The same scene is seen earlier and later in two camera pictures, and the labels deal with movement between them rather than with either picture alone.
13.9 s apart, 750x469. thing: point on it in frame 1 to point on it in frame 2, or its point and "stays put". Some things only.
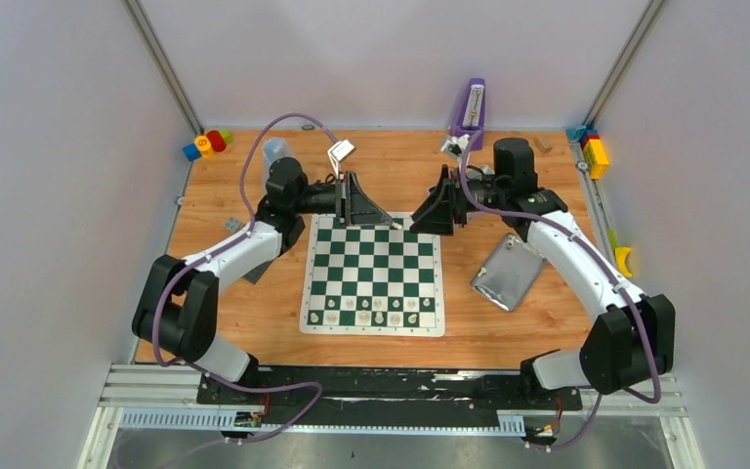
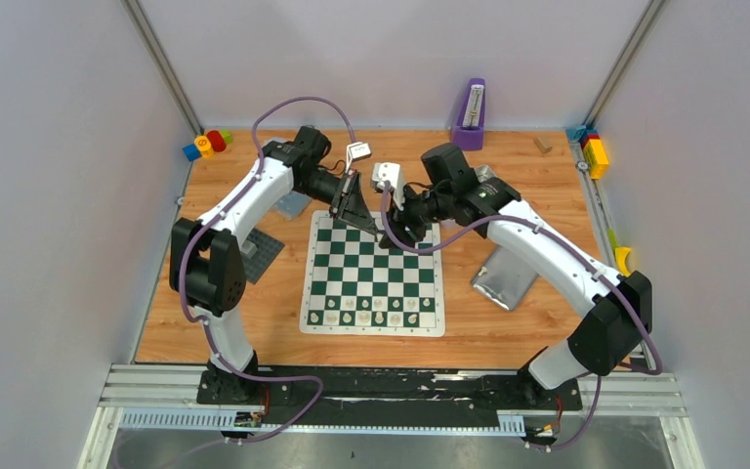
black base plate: x=381 y=396 stays put
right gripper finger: x=436 y=215 to x=407 y=234
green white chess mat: x=372 y=279 stays put
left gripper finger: x=360 y=209 stays put
